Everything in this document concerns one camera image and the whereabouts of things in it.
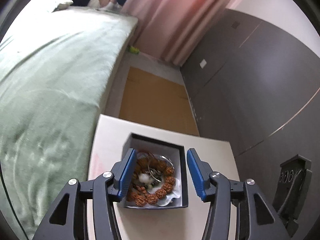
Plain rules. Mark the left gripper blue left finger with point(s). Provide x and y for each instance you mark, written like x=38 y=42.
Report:
x=123 y=172

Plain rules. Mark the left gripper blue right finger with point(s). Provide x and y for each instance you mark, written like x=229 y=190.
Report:
x=203 y=176

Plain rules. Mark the black square jewelry box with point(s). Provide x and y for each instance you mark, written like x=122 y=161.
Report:
x=176 y=153

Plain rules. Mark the green object on floor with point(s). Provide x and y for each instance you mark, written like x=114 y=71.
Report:
x=133 y=50

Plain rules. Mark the bed with green sheet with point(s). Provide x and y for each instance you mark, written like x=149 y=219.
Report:
x=57 y=69

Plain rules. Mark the pink curtain right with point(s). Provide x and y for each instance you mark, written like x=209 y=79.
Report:
x=169 y=30

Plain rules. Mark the white wall socket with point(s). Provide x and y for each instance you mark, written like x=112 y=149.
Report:
x=203 y=63

